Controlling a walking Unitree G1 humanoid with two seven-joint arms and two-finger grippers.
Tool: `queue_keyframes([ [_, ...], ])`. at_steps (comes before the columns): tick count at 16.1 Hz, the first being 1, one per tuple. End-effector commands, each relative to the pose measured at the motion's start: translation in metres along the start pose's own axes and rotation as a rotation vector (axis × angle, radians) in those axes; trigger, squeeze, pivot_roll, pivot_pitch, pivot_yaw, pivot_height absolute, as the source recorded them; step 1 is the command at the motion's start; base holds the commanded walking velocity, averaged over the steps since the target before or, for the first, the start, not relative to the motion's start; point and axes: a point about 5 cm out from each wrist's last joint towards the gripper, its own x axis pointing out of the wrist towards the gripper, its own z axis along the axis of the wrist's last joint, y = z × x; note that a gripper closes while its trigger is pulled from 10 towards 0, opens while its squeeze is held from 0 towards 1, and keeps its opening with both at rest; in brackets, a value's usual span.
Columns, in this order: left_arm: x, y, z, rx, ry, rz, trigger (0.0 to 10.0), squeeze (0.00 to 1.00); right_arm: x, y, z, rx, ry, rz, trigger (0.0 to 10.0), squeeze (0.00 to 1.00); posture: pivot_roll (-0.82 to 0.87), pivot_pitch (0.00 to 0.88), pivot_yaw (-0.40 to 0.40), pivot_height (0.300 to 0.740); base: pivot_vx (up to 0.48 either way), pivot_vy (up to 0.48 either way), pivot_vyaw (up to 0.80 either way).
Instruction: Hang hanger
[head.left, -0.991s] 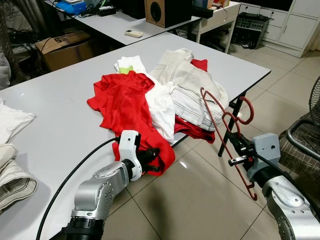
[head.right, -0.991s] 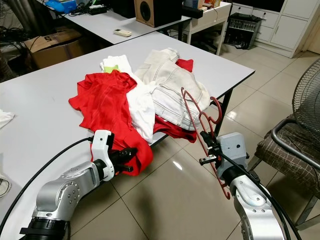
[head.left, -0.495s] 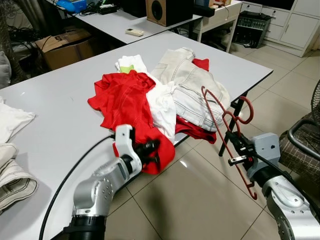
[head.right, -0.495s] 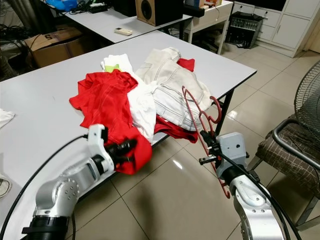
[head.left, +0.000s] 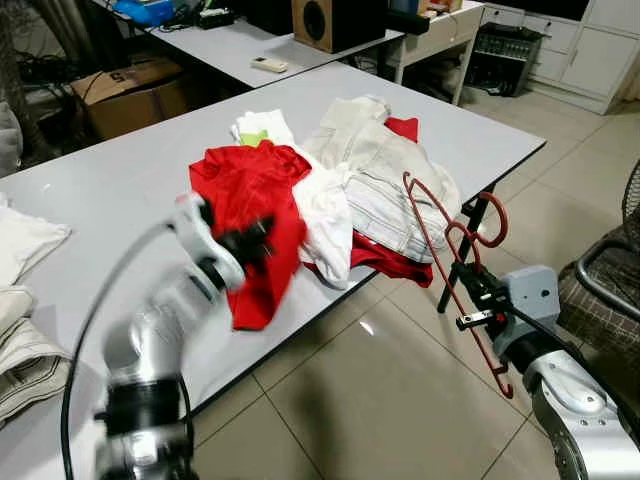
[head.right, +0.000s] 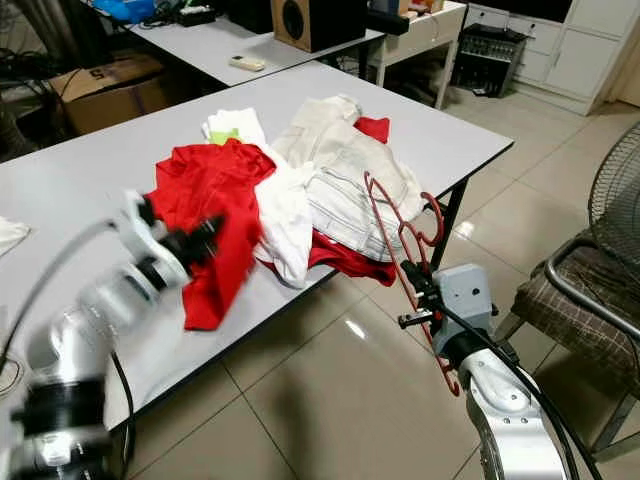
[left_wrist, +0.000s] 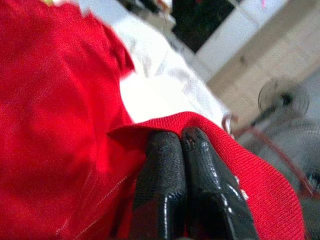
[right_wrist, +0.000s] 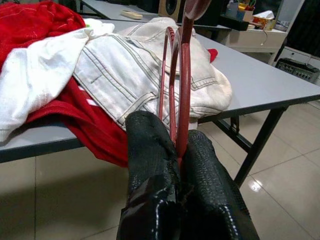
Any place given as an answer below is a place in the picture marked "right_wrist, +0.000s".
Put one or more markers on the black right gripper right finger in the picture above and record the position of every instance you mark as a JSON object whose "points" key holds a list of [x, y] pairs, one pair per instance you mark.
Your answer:
{"points": [[207, 187]]}

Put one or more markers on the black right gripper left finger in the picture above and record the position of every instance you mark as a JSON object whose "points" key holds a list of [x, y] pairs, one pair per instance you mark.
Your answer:
{"points": [[150, 162]]}

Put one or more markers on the red plastic clothes hanger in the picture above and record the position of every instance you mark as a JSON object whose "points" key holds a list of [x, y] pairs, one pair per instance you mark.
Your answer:
{"points": [[187, 35]]}

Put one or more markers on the white cotton shirt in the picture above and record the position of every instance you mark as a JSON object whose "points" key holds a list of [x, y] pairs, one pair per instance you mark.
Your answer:
{"points": [[37, 75]]}

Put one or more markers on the red t-shirt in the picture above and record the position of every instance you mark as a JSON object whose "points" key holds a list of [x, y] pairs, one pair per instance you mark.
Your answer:
{"points": [[32, 22]]}

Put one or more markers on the red jacket white piping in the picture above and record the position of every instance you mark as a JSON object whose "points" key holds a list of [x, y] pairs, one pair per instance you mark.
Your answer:
{"points": [[95, 132]]}

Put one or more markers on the cream denim jacket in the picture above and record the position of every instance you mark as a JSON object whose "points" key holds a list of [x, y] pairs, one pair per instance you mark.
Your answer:
{"points": [[120, 75]]}

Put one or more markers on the grey folding table black legs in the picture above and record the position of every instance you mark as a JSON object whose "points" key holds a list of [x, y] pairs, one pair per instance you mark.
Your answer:
{"points": [[262, 82], [107, 10]]}

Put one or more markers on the black mesh box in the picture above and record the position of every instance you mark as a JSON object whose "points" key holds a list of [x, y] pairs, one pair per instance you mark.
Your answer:
{"points": [[297, 69]]}

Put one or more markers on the cream flat object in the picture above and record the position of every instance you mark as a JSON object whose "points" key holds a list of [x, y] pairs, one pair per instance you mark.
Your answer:
{"points": [[131, 14]]}

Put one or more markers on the white low sideboard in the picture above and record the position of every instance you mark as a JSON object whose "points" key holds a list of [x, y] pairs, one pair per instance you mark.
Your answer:
{"points": [[250, 40]]}

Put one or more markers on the wooden loudspeaker box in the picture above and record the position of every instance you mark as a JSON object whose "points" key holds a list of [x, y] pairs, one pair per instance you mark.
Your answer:
{"points": [[171, 7]]}

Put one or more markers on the printed tissue box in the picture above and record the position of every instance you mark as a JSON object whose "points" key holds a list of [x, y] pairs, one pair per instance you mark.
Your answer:
{"points": [[265, 20]]}

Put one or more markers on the colourful desk toy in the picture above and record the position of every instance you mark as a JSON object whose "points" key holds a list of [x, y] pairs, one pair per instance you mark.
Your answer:
{"points": [[246, 7]]}

